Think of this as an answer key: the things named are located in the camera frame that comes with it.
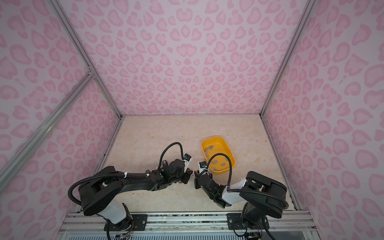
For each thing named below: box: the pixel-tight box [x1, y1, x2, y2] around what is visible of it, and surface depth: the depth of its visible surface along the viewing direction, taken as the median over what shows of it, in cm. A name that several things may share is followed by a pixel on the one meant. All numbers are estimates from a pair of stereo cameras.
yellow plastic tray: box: [201, 136, 236, 172], surface depth 100 cm
